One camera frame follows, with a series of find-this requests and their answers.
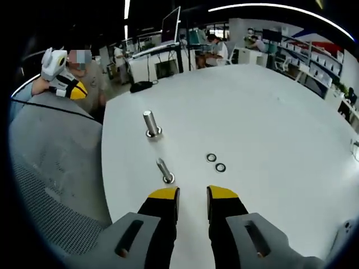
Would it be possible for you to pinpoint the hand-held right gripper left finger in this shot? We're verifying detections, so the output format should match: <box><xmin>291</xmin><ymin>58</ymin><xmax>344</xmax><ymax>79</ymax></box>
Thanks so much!
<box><xmin>89</xmin><ymin>186</ymin><xmax>181</xmax><ymax>269</ymax></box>

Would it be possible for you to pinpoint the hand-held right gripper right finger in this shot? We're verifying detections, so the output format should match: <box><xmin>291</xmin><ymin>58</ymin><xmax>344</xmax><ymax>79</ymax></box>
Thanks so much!
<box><xmin>206</xmin><ymin>184</ymin><xmax>329</xmax><ymax>269</ymax></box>

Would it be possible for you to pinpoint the thin steel threaded stud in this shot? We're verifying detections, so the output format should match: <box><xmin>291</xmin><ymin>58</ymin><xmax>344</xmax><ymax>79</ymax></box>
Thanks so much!
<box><xmin>156</xmin><ymin>157</ymin><xmax>176</xmax><ymax>184</ymax></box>

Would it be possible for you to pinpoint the thick steel threaded stud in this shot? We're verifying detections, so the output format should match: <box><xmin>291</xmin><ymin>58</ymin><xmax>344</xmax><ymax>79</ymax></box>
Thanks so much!
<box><xmin>142</xmin><ymin>110</ymin><xmax>163</xmax><ymax>139</ymax></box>

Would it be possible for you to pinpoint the black pouch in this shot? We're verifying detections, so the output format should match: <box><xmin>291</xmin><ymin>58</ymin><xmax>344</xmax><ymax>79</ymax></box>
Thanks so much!
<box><xmin>129</xmin><ymin>80</ymin><xmax>159</xmax><ymax>94</ymax></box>

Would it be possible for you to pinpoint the white standing desk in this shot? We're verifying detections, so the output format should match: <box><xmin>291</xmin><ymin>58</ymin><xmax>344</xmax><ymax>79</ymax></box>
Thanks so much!
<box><xmin>131</xmin><ymin>41</ymin><xmax>185</xmax><ymax>82</ymax></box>

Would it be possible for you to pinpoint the grey mesh office chair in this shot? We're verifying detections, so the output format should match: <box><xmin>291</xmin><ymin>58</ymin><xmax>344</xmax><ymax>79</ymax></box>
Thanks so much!
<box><xmin>8</xmin><ymin>92</ymin><xmax>113</xmax><ymax>269</ymax></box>

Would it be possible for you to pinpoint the computer monitor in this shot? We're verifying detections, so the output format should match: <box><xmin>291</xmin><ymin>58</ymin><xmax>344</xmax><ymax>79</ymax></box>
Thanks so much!
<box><xmin>161</xmin><ymin>6</ymin><xmax>182</xmax><ymax>45</ymax></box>

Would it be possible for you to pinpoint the white handheld controller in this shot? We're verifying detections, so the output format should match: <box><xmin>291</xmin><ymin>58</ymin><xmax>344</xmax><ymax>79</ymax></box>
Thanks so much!
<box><xmin>332</xmin><ymin>219</ymin><xmax>357</xmax><ymax>254</ymax></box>

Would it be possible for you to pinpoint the white office chair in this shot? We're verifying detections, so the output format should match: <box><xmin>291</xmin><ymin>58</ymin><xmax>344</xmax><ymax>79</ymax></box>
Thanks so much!
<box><xmin>224</xmin><ymin>41</ymin><xmax>239</xmax><ymax>65</ymax></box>

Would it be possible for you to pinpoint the white cabinet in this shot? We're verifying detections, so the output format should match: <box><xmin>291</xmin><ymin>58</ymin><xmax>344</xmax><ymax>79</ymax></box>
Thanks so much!
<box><xmin>237</xmin><ymin>47</ymin><xmax>269</xmax><ymax>68</ymax></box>

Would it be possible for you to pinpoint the small potted plant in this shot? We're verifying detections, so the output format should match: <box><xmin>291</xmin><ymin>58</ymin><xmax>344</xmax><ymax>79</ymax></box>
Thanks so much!
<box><xmin>334</xmin><ymin>81</ymin><xmax>351</xmax><ymax>98</ymax></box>

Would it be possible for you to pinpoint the white storage shelving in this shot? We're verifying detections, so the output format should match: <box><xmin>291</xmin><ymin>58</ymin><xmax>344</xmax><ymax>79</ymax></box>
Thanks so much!
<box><xmin>276</xmin><ymin>32</ymin><xmax>345</xmax><ymax>95</ymax></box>

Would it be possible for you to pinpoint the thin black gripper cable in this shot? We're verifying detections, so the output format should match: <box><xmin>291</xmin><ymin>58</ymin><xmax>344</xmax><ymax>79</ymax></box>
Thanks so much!
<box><xmin>10</xmin><ymin>99</ymin><xmax>103</xmax><ymax>124</ymax></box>

